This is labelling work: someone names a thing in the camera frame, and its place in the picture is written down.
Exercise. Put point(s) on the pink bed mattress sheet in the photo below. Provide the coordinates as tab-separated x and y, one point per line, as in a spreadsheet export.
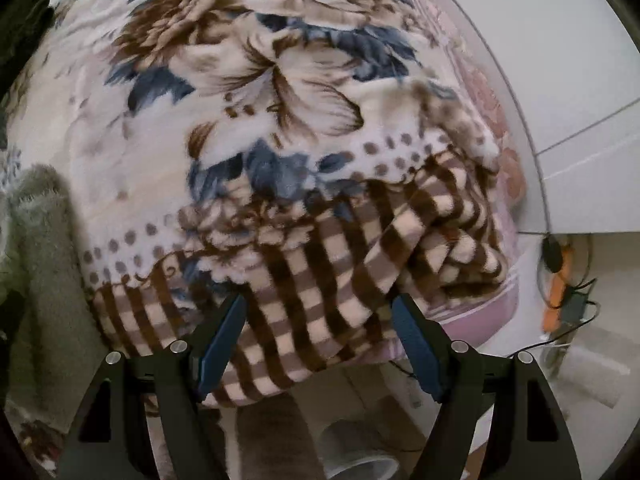
497	105

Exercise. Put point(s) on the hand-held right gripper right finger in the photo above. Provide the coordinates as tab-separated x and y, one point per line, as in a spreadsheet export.
417	350

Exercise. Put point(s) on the white nightstand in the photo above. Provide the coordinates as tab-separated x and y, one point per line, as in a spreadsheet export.
370	400

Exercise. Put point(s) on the black plug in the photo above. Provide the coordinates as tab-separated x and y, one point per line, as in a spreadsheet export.
552	255

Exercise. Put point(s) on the orange power strip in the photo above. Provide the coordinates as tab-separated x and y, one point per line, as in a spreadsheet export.
556	300

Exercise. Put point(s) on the white bed headboard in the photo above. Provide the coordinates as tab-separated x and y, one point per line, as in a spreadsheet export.
560	60

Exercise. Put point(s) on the floral fleece blanket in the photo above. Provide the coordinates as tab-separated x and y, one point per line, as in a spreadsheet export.
200	85

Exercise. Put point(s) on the white round container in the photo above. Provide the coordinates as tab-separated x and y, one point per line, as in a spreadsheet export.
357	452

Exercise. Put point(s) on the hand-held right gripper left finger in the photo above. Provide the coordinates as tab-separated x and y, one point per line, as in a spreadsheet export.
220	355

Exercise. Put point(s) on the grey fluffy pants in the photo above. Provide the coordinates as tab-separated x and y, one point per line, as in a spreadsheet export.
45	270

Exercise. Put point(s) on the black power adapter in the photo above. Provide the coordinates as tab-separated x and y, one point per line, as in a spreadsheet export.
575	307

